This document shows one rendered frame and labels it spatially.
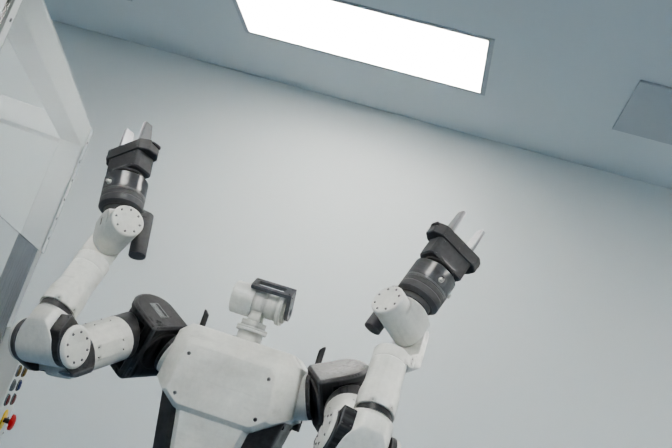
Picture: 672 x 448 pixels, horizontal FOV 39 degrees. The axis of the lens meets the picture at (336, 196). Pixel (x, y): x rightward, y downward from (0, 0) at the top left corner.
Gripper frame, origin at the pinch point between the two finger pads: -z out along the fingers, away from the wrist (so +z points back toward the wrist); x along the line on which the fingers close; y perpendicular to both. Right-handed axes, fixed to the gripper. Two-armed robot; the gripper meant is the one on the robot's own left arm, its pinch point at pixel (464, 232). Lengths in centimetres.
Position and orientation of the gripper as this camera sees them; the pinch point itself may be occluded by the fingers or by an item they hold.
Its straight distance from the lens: 185.7
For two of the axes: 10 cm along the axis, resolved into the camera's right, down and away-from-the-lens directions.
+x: -7.0, -6.9, -1.9
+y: -4.4, 2.1, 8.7
